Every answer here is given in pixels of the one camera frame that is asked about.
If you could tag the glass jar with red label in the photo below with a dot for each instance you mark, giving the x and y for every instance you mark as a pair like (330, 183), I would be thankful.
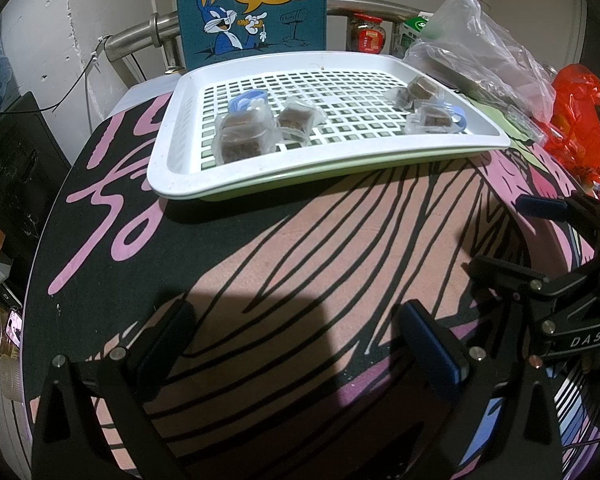
(366, 35)

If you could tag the clear plastic case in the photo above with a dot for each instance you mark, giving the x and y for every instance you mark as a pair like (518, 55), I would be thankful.
(522, 120)

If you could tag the white perforated tray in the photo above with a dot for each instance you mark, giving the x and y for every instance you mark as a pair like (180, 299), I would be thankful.
(175, 160)

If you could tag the red plastic bag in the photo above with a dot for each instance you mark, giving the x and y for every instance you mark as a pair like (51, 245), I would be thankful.
(580, 120)

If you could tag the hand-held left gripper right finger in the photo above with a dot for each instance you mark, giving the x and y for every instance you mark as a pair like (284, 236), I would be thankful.
(430, 350)

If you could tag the pink and black printed mat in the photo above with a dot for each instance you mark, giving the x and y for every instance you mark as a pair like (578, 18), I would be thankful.
(130, 260)

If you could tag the clear packet with brown cube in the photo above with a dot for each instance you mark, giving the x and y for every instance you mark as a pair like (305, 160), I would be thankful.
(432, 117)
(420, 89)
(297, 120)
(240, 135)

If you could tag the teal cartoon tote bag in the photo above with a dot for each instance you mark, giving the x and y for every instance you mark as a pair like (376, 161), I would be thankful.
(290, 35)

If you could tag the metal railing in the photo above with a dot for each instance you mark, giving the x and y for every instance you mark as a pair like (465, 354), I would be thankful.
(135, 37)

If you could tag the blue plastic clip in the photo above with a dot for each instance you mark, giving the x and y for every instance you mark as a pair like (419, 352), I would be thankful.
(459, 119)
(242, 101)

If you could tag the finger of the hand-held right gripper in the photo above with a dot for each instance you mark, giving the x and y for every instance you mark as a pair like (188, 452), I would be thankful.
(540, 205)
(505, 272)

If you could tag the lit smartphone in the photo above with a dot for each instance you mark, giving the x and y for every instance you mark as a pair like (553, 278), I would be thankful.
(14, 325)

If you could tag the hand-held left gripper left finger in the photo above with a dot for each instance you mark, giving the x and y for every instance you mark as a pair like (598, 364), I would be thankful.
(165, 345)

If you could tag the green and white carton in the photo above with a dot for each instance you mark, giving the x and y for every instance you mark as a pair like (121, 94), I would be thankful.
(407, 35)

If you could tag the clear plastic bag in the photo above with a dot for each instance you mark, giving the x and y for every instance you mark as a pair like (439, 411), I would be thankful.
(480, 55)

